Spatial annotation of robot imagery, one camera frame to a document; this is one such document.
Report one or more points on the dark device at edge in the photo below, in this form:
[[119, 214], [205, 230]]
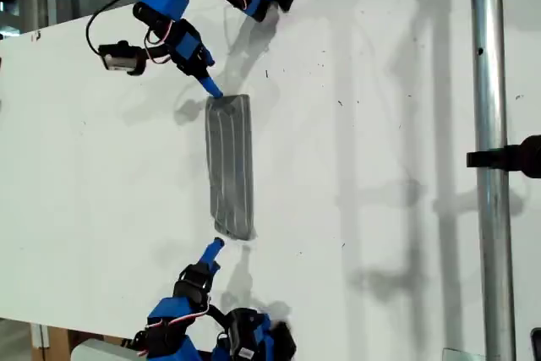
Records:
[[536, 344]]

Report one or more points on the grey striped towel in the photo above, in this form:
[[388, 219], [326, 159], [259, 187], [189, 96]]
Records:
[[230, 166]]

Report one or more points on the camera black stalk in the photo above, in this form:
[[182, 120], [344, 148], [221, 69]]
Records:
[[158, 54], [217, 314]]

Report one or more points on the steel post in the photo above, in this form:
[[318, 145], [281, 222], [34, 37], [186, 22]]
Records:
[[490, 124]]

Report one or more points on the black clamp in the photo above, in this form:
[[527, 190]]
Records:
[[507, 157]]

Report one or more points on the wooden table leg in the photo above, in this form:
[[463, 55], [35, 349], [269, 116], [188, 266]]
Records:
[[55, 344]]

